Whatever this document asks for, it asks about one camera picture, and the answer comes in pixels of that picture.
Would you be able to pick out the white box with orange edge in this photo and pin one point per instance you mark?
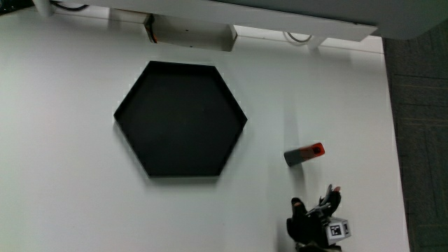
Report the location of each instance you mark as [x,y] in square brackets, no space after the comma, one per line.
[190,33]

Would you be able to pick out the person's right hand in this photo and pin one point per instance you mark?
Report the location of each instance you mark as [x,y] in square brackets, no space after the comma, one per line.
[308,227]

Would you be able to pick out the white desk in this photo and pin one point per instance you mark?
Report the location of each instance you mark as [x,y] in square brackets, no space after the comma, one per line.
[70,157]

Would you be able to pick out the black hexagonal tray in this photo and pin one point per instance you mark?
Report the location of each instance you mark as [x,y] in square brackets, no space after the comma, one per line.
[180,120]

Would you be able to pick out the white overhead shelf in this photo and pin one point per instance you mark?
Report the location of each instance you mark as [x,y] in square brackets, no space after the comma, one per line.
[280,15]

